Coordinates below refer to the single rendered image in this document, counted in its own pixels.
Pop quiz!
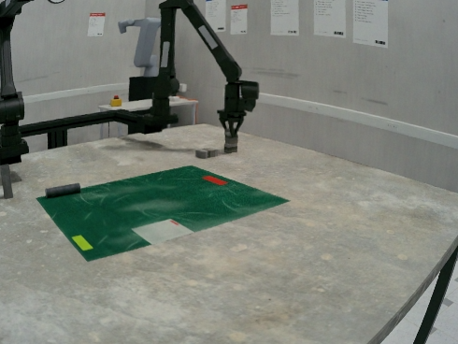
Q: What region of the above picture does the green flat mat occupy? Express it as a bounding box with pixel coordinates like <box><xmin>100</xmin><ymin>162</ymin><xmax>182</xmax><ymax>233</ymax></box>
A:
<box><xmin>36</xmin><ymin>165</ymin><xmax>291</xmax><ymax>262</ymax></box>

